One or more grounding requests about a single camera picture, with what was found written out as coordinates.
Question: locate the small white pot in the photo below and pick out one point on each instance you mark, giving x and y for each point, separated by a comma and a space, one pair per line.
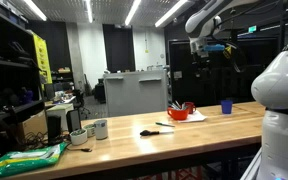
90, 130

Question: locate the blue plastic cup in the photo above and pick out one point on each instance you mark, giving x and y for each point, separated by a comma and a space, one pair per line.
226, 106

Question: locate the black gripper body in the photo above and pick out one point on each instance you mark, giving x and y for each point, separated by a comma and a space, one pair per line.
203, 69

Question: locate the black handled scissors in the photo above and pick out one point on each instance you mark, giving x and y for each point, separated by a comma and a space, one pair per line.
151, 133

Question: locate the black speaker box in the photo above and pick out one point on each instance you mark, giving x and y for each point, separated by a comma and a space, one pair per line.
54, 129

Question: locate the white bowl with plant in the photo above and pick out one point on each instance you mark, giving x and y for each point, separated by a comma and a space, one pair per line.
78, 137

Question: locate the white paper sheet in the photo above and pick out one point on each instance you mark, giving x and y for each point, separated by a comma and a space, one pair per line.
195, 117

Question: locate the orange mug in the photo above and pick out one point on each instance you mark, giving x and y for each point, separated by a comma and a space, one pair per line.
177, 114

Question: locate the green capped pen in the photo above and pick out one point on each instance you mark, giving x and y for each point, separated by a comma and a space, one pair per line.
163, 124

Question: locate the green plastic bag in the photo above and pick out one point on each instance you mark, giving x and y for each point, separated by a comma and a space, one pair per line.
17, 162

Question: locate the black shelving unit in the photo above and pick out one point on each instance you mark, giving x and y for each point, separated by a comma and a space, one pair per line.
20, 86

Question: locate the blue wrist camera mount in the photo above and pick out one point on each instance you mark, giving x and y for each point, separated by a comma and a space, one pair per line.
212, 48

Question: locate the dark red mug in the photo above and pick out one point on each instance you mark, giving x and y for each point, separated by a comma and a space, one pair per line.
191, 107

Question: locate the white ceramic mug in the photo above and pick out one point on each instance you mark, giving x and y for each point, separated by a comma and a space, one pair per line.
100, 127

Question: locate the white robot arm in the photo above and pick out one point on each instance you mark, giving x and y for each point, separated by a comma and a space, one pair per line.
270, 89

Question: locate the grey metal cabinet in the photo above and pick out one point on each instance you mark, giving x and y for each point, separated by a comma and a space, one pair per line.
135, 92

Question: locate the cardboard box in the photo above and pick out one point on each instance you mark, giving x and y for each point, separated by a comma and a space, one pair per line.
35, 124

